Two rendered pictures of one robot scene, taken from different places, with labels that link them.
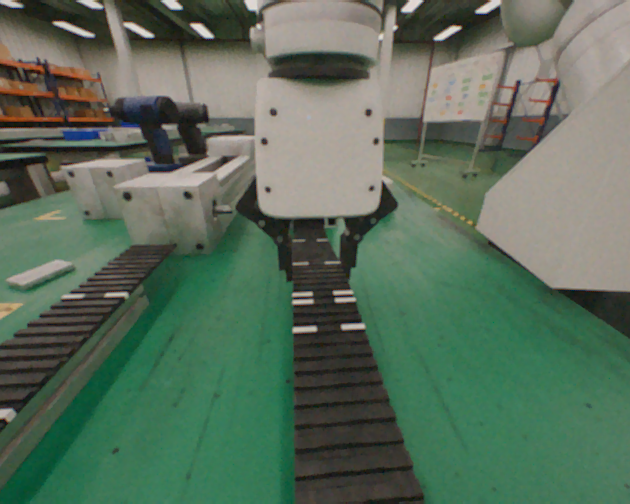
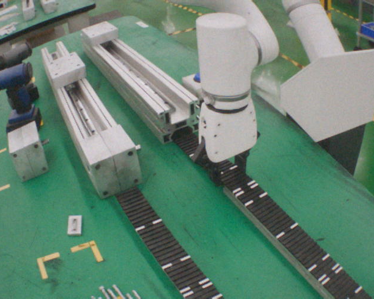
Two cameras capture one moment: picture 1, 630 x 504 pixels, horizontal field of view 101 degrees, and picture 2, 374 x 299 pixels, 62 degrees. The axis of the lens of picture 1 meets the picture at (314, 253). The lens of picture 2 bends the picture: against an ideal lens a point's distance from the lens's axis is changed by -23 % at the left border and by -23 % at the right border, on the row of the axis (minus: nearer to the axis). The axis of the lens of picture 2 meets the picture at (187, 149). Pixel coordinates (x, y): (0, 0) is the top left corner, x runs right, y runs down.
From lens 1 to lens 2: 0.53 m
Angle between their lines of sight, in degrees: 22
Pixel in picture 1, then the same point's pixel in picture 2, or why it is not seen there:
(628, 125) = (320, 84)
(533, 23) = not seen: outside the picture
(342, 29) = (245, 99)
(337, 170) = (242, 135)
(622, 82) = (315, 67)
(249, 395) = (237, 231)
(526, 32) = not seen: outside the picture
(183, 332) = (187, 226)
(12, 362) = (165, 250)
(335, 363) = (265, 207)
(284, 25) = (227, 102)
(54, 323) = (154, 238)
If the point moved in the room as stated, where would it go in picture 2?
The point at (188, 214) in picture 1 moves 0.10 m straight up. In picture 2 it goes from (130, 164) to (121, 121)
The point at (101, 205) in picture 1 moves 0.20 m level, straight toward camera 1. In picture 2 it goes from (31, 169) to (89, 193)
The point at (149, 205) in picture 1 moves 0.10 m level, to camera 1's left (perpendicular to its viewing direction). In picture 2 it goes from (108, 167) to (65, 183)
